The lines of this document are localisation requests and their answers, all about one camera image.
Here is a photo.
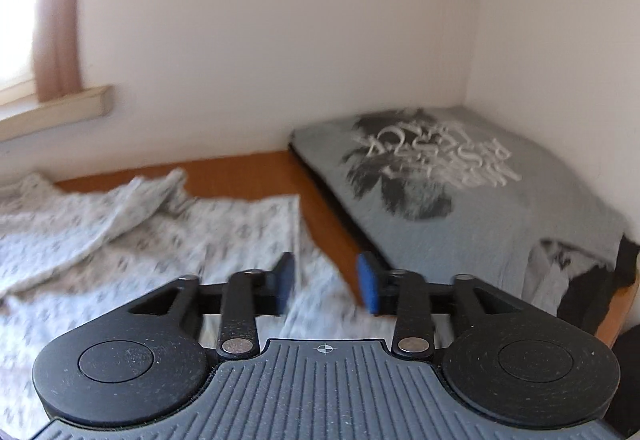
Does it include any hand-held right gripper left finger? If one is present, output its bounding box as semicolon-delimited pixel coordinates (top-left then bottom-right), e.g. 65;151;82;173
129;252;295;361

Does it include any grey printed sweatshirt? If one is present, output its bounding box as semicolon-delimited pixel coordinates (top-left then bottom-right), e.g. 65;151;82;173
291;106;632;321

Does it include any wooden window frame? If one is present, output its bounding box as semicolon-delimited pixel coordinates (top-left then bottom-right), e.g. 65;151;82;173
32;0;83;103

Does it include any black bag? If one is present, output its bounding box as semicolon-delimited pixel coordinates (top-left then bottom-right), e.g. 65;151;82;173
610;327;640;436

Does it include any beige window sill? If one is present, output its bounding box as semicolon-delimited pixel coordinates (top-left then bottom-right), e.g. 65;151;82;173
0;85;113;143

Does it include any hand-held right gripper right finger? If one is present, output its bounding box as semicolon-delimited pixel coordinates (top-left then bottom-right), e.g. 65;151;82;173
356;251;511;361

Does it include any black folded garment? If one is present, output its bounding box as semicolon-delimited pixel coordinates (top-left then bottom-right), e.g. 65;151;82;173
287;142;640;336

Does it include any white checker-patterned garment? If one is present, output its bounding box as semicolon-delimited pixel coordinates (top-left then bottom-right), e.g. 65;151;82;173
0;168;401;436

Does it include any white window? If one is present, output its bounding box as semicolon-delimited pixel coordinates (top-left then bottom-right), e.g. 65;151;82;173
0;0;46;96

